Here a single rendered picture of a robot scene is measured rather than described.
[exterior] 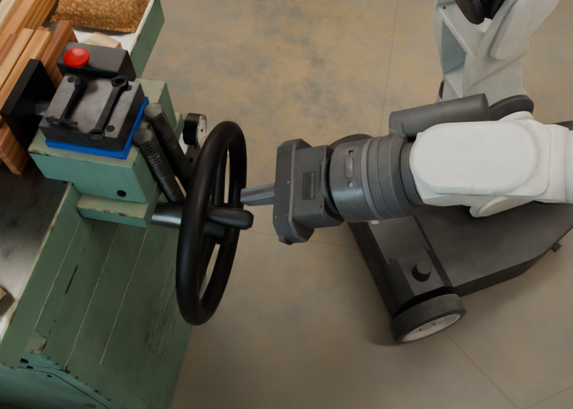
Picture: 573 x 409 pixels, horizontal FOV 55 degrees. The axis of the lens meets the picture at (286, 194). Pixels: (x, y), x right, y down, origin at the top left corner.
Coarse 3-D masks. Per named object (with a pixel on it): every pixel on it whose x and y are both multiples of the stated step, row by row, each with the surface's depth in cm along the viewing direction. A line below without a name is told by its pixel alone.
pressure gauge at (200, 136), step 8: (192, 112) 105; (184, 120) 103; (192, 120) 103; (200, 120) 104; (184, 128) 103; (192, 128) 103; (200, 128) 105; (184, 136) 103; (192, 136) 103; (200, 136) 106; (192, 144) 105; (200, 144) 106
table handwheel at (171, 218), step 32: (224, 128) 72; (224, 160) 75; (192, 192) 65; (160, 224) 78; (192, 224) 64; (192, 256) 65; (224, 256) 89; (192, 288) 67; (224, 288) 86; (192, 320) 72
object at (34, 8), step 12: (24, 0) 83; (36, 0) 83; (48, 0) 86; (24, 12) 82; (36, 12) 84; (48, 12) 87; (12, 24) 80; (24, 24) 81; (36, 24) 84; (0, 36) 79; (0, 48) 78
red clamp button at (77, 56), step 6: (72, 48) 66; (78, 48) 66; (66, 54) 66; (72, 54) 66; (78, 54) 66; (84, 54) 66; (66, 60) 66; (72, 60) 65; (78, 60) 65; (84, 60) 66; (72, 66) 66; (78, 66) 66
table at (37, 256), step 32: (128, 32) 85; (32, 160) 73; (0, 192) 71; (32, 192) 71; (64, 192) 71; (160, 192) 77; (0, 224) 68; (32, 224) 68; (64, 224) 71; (128, 224) 75; (0, 256) 66; (32, 256) 66; (32, 288) 66; (0, 320) 62; (32, 320) 67; (0, 352) 61
